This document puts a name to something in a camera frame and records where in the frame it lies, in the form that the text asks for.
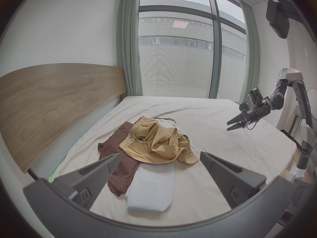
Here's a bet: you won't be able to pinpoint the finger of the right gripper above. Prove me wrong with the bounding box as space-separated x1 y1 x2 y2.
227 112 248 126
227 121 249 131

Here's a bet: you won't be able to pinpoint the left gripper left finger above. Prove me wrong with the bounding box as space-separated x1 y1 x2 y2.
53 153 121 211

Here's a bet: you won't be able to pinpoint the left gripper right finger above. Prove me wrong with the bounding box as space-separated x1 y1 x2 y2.
200 151 267 210

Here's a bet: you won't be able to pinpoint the tan shorts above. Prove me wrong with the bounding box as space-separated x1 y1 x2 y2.
119 116 199 164

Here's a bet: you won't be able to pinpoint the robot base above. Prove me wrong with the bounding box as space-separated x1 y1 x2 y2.
282 166 310 183

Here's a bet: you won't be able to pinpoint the bed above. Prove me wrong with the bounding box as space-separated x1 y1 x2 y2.
0 63 298 220

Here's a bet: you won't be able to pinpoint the brown garment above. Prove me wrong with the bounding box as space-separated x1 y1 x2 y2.
97 121 140 197

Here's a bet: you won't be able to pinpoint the grey-green curtain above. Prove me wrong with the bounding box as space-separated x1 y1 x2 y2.
238 0 260 103
116 0 143 101

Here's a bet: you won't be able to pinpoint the pale grey garment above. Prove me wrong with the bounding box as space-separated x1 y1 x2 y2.
126 161 176 213

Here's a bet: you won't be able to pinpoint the cream garment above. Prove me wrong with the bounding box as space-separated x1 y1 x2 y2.
158 119 178 129

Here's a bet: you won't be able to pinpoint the window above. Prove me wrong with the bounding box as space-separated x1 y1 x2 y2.
137 0 248 101

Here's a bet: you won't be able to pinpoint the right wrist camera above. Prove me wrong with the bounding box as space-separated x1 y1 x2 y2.
248 88 270 108

